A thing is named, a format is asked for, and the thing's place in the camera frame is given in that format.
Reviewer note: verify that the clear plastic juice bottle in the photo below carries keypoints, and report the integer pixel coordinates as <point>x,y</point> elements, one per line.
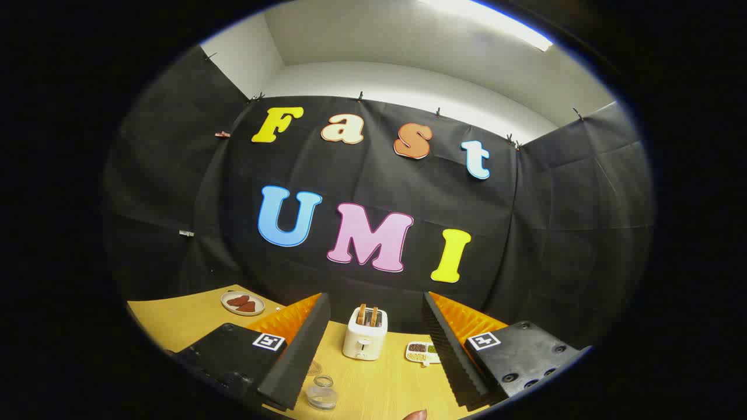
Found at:
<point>321,396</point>

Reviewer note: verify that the toast slice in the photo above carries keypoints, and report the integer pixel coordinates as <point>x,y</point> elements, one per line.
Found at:
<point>373,317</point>
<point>362,315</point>

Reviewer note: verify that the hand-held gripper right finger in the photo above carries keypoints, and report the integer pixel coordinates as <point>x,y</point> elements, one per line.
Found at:
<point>452,356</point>

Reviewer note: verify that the white divided snack dish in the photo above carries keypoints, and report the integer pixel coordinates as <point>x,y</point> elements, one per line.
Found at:
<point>417,353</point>

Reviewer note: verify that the white round plate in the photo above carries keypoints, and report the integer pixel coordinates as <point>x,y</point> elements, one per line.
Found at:
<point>229,307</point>

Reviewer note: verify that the red brown food slice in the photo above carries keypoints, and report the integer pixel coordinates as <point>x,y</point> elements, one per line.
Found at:
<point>238,300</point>
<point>247,307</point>

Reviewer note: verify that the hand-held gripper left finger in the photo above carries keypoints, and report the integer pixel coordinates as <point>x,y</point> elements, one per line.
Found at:
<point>295,361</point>

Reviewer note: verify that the white toaster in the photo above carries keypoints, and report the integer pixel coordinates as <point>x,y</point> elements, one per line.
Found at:
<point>363,344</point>

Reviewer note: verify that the wooden table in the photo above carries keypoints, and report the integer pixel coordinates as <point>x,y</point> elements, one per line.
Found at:
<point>373,385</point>

